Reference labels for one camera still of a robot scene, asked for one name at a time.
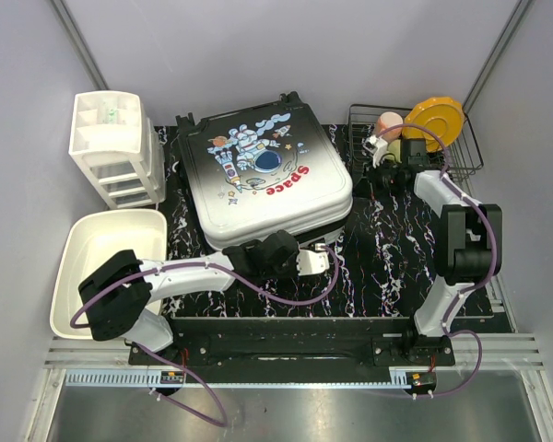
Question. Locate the pink plastic cup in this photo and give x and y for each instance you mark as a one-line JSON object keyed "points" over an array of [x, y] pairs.
{"points": [[388, 126]]}

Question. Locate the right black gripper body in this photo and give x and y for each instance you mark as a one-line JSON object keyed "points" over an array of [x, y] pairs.
{"points": [[387, 178]]}

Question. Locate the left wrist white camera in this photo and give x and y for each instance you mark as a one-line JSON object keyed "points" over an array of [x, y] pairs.
{"points": [[312, 261]]}

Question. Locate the white plastic basin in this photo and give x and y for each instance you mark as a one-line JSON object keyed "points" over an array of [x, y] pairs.
{"points": [[92, 241]]}

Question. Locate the wrist white camera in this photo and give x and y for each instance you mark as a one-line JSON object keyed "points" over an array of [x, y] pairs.
{"points": [[377, 147], [312, 261]]}

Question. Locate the white drawer organizer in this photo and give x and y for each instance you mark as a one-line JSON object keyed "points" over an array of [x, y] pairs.
{"points": [[114, 144]]}

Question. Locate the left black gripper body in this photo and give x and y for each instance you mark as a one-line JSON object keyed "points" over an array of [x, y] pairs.
{"points": [[288, 271]]}

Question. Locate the black wire dish rack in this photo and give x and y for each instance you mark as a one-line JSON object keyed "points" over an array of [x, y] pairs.
{"points": [[465, 158]]}

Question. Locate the black white space suitcase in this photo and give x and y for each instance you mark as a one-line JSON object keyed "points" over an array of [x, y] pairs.
{"points": [[270, 167]]}

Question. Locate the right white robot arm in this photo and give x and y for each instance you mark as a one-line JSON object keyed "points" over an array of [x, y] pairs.
{"points": [[467, 244]]}

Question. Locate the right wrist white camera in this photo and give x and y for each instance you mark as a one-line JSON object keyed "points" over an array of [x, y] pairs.
{"points": [[377, 147]]}

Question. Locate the yellow round plate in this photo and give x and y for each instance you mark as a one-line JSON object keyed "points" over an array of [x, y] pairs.
{"points": [[443, 116]]}

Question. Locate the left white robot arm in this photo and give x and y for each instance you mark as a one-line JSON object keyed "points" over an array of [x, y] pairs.
{"points": [[116, 297]]}

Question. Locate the green ceramic mug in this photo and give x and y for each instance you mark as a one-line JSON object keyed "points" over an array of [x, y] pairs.
{"points": [[394, 151]]}

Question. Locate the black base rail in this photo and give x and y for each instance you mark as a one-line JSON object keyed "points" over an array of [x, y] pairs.
{"points": [[383, 342]]}

